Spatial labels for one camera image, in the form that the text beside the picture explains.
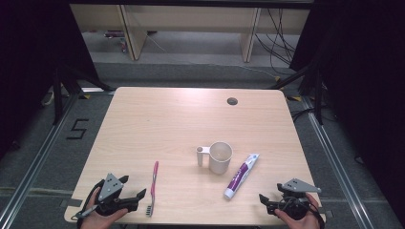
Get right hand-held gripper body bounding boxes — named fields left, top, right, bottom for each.
left=276, top=178, right=322, bottom=220

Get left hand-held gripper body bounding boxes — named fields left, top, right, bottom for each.
left=95, top=173, right=130, bottom=218

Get pink toothbrush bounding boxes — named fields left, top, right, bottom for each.
left=145, top=160, right=160, bottom=218

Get white purple toothpaste tube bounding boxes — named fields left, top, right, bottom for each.
left=224, top=153, right=261, bottom=200

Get white cup with handle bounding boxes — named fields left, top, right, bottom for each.
left=196, top=141, right=234, bottom=176

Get person's left hand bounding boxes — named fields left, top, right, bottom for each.
left=80, top=188, right=129, bottom=229

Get person's right hand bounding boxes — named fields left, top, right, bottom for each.
left=275, top=194, right=321, bottom=229

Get black metal stand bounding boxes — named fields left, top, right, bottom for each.
left=52, top=63, right=117, bottom=126
left=269, top=60, right=325, bottom=126

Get black curtain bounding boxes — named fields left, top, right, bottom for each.
left=0, top=0, right=100, bottom=160
left=288, top=0, right=405, bottom=219

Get small coloured items under shelf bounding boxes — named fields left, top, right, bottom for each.
left=103, top=30, right=129, bottom=53

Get light wooden shelf unit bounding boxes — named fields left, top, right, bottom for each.
left=70, top=3, right=311, bottom=63

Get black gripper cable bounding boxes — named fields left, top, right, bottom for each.
left=280, top=196, right=327, bottom=229
left=75, top=179, right=106, bottom=229

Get grey metal cable plug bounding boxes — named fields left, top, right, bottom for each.
left=71, top=204, right=99, bottom=221

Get aluminium floor rail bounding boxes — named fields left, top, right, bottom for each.
left=0, top=92, right=79, bottom=229
left=301, top=96, right=377, bottom=229

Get black floor cable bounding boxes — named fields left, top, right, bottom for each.
left=289, top=107, right=317, bottom=123

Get hanging black cables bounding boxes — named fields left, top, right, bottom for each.
left=254, top=8, right=298, bottom=76

